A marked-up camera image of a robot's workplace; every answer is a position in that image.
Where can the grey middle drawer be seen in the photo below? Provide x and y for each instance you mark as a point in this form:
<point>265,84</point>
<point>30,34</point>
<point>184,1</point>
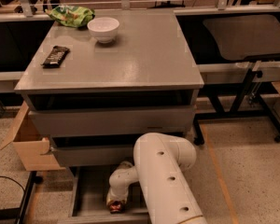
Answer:
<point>93,150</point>

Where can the green chip bag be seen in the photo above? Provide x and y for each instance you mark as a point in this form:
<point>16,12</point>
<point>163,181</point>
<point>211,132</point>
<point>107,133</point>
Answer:
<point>71,16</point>

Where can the brown cardboard box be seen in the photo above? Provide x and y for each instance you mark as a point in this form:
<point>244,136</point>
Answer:
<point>32,149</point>

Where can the red coke can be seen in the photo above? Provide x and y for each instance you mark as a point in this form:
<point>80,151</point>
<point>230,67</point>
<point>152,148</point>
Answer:
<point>116,207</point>

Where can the white ceramic bowl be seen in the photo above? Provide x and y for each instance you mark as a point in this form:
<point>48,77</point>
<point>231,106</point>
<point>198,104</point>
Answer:
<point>104,29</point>

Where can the metal railing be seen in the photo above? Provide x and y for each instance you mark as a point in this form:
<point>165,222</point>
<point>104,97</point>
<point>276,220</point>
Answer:
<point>124,0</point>

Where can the black metal table frame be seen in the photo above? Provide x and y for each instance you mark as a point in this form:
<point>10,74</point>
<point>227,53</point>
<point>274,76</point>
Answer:
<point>251,87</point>

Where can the dark chocolate bar wrapper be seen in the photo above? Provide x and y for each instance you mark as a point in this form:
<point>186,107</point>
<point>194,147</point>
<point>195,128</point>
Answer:
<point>56,57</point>

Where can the grey drawer cabinet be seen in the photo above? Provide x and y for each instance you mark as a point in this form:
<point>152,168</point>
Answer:
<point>147,65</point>

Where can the grey top drawer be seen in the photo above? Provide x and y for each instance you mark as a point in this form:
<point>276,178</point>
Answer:
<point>113,121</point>

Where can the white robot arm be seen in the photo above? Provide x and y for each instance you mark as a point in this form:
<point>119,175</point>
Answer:
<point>159,161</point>

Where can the grey open bottom drawer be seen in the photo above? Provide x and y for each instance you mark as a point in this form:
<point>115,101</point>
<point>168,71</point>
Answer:
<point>88,202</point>

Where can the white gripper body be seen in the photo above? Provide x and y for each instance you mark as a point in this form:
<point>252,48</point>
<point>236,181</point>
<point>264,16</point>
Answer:
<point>114,195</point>

